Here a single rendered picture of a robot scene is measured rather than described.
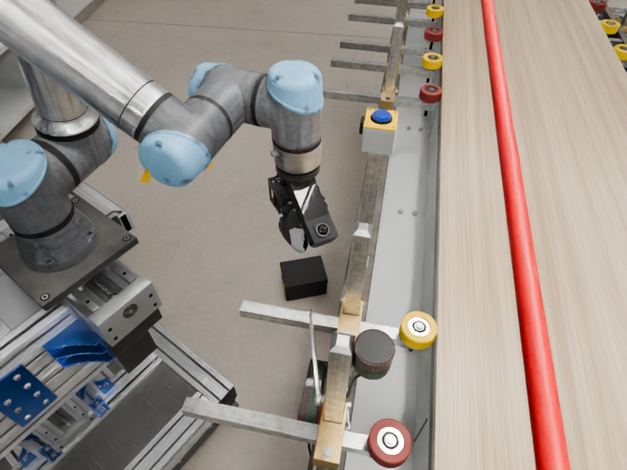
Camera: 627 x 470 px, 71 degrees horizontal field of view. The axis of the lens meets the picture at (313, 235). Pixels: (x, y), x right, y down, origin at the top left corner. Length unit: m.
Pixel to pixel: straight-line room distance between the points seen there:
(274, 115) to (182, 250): 1.80
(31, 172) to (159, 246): 1.57
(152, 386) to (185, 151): 1.31
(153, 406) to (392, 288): 0.93
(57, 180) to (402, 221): 1.09
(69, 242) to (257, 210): 1.60
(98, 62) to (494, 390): 0.88
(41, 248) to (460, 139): 1.20
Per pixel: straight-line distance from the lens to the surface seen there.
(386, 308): 1.36
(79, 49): 0.61
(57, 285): 1.01
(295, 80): 0.60
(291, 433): 0.94
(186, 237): 2.42
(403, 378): 1.27
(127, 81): 0.59
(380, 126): 0.96
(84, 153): 0.98
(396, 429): 0.91
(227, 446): 1.86
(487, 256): 1.19
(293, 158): 0.66
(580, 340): 1.14
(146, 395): 1.76
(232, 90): 0.64
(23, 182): 0.91
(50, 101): 0.93
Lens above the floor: 1.76
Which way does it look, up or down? 49 degrees down
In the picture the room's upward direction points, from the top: 1 degrees clockwise
